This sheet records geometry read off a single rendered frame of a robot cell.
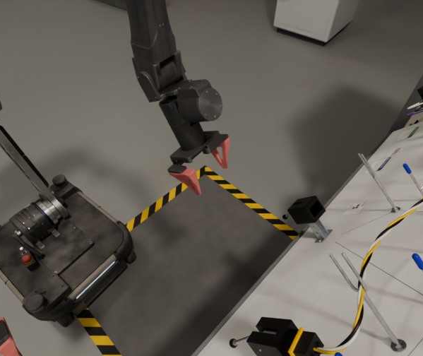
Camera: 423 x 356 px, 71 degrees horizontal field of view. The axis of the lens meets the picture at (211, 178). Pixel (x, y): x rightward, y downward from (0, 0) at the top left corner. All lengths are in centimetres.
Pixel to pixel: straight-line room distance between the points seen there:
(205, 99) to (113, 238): 116
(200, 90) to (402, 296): 43
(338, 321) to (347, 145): 204
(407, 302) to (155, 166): 185
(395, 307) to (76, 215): 150
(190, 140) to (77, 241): 111
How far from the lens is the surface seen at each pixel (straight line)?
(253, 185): 202
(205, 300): 163
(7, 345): 52
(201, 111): 51
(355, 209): 80
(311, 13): 368
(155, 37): 53
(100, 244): 158
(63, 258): 159
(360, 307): 39
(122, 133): 247
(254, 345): 44
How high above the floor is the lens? 155
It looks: 50 degrees down
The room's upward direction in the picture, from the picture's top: straight up
